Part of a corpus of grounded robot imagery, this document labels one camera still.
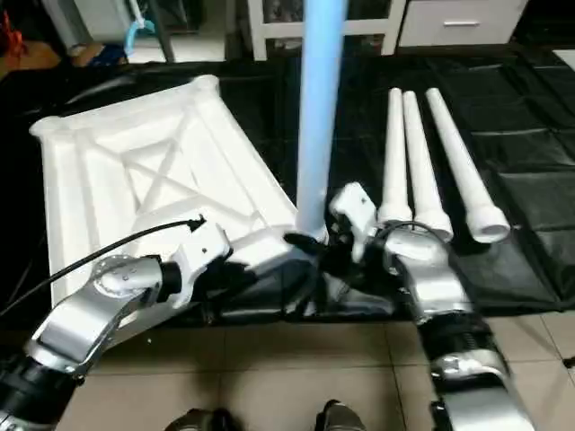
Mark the black work mat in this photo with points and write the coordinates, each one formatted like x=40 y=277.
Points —
x=530 y=117

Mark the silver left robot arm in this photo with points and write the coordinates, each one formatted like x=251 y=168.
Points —
x=90 y=314

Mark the small blue box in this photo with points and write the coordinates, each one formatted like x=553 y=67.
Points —
x=99 y=54

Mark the black right robot foot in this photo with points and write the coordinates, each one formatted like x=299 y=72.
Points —
x=340 y=418

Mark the light blue hanger hook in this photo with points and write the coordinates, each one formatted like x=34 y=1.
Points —
x=137 y=31

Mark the black robot foot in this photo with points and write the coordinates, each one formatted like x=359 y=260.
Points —
x=340 y=418
x=199 y=422

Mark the black left robot foot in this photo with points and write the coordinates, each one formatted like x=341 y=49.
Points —
x=199 y=422

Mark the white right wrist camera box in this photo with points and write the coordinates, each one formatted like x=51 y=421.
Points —
x=352 y=215

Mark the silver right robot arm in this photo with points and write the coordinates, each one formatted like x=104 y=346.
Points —
x=440 y=287

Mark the white plastic table leg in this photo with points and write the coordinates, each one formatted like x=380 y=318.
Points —
x=395 y=162
x=321 y=108
x=467 y=171
x=424 y=171

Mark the white plastic table top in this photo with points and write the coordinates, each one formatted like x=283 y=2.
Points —
x=135 y=171

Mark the white drawer cabinet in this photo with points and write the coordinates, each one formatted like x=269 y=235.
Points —
x=458 y=22
x=278 y=22

